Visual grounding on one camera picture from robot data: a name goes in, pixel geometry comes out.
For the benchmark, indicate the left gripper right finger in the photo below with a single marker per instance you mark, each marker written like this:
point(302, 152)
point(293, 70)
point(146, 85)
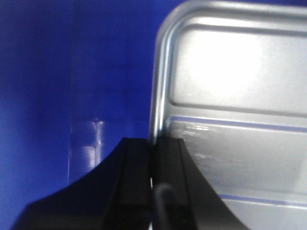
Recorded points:
point(182, 197)

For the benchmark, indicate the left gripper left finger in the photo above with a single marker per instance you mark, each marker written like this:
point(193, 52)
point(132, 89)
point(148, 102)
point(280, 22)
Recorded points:
point(113, 196)

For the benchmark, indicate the silver metal tray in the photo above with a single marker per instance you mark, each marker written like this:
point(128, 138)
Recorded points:
point(230, 81)

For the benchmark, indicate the large blue storage box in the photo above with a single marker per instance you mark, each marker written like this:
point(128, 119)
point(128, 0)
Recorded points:
point(75, 77)

